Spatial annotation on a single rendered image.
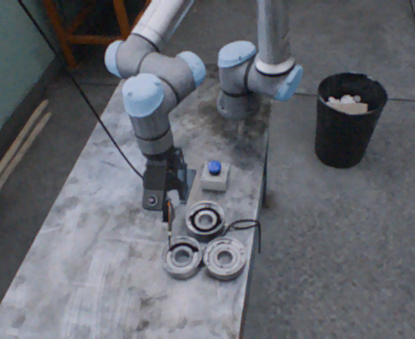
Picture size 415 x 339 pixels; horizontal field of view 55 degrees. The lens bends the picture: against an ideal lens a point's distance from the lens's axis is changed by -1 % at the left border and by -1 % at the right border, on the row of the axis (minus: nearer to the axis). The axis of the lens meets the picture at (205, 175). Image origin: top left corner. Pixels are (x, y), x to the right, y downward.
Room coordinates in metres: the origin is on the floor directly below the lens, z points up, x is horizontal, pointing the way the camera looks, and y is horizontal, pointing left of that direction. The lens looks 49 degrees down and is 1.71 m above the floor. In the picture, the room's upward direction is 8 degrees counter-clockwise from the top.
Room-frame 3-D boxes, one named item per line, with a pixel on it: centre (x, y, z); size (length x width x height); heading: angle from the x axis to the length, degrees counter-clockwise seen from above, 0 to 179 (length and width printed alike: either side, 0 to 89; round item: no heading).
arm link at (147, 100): (0.61, 0.09, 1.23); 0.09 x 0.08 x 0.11; 138
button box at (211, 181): (0.76, -0.03, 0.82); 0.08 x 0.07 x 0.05; 162
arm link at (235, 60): (1.08, -0.16, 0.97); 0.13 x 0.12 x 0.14; 48
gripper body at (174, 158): (0.62, 0.09, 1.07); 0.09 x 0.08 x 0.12; 163
